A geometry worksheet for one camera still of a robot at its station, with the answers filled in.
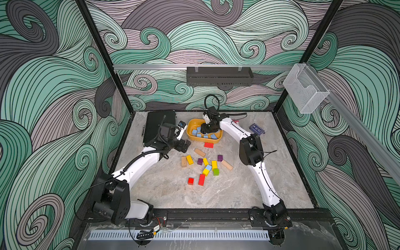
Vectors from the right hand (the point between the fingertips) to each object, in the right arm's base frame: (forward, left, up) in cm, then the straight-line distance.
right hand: (202, 130), depth 105 cm
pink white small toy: (+8, -24, 0) cm, 26 cm away
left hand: (-15, +12, +14) cm, 23 cm away
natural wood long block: (-24, -14, -3) cm, 28 cm away
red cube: (-35, +8, -1) cm, 35 cm away
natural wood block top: (-17, +1, -2) cm, 17 cm away
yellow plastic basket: (+4, +7, +2) cm, 8 cm away
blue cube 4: (-5, -2, +1) cm, 6 cm away
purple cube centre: (-22, +2, -2) cm, 23 cm away
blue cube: (-2, +6, 0) cm, 6 cm away
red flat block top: (-10, -4, -3) cm, 11 cm away
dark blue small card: (+2, -38, -1) cm, 38 cm away
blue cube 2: (0, +3, +1) cm, 3 cm away
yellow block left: (-21, +9, -2) cm, 23 cm away
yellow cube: (-29, -1, -2) cm, 29 cm away
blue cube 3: (-4, +3, 0) cm, 4 cm away
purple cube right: (-20, -10, -1) cm, 23 cm away
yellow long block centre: (-25, -6, -2) cm, 26 cm away
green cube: (-28, -7, -4) cm, 29 cm away
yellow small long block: (-22, -1, -2) cm, 22 cm away
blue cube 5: (-26, -3, -1) cm, 27 cm away
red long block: (-33, +2, -4) cm, 33 cm away
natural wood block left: (-23, +12, 0) cm, 26 cm away
